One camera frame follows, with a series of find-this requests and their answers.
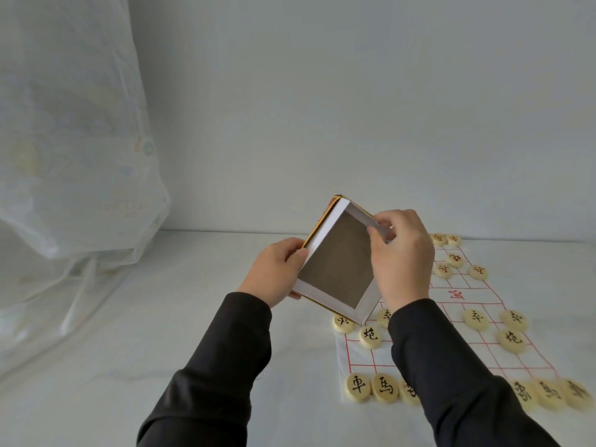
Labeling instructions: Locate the person's right hand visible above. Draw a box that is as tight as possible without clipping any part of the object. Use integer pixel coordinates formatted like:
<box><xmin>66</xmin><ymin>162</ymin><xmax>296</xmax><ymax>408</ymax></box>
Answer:
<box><xmin>366</xmin><ymin>209</ymin><xmax>436</xmax><ymax>314</ymax></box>

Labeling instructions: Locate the person's left hand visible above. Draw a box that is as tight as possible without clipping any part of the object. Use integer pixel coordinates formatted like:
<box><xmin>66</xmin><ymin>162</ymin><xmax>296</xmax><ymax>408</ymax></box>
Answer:
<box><xmin>237</xmin><ymin>237</ymin><xmax>310</xmax><ymax>309</ymax></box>

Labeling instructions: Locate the white cardboard box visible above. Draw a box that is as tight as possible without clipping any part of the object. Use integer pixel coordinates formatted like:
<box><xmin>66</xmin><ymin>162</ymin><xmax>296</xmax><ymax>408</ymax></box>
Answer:
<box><xmin>291</xmin><ymin>195</ymin><xmax>397</xmax><ymax>327</ymax></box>

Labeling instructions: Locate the red grid xiangqi board sheet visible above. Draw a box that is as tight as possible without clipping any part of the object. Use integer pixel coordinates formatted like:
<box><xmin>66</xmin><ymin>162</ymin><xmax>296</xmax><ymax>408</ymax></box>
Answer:
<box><xmin>334</xmin><ymin>233</ymin><xmax>559</xmax><ymax>408</ymax></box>

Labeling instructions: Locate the person's right forearm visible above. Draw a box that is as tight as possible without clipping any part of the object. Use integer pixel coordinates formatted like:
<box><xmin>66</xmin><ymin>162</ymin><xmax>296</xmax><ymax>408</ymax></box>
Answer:
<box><xmin>387</xmin><ymin>298</ymin><xmax>564</xmax><ymax>447</ymax></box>

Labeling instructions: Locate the person's left forearm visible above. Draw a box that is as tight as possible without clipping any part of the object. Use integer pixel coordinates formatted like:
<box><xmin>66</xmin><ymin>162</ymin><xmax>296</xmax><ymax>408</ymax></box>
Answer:
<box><xmin>136</xmin><ymin>292</ymin><xmax>273</xmax><ymax>447</ymax></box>

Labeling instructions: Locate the sheer white curtain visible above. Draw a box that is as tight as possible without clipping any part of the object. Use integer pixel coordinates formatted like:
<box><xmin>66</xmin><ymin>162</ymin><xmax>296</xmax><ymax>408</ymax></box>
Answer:
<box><xmin>0</xmin><ymin>0</ymin><xmax>172</xmax><ymax>380</ymax></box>

